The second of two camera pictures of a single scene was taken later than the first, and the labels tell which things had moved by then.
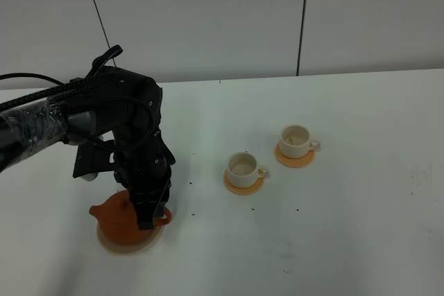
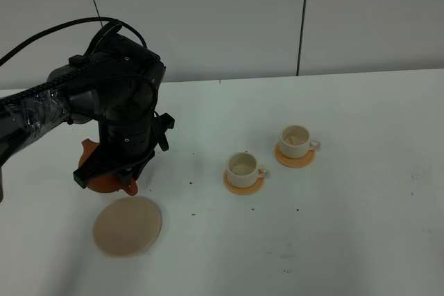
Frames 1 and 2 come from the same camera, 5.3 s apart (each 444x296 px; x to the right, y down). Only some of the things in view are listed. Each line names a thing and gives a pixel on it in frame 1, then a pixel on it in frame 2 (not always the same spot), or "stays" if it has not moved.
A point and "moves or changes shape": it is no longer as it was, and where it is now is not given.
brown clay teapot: [118, 222] moves or changes shape
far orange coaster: [295, 163] stays
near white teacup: [243, 171] stays
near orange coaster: [242, 190] stays
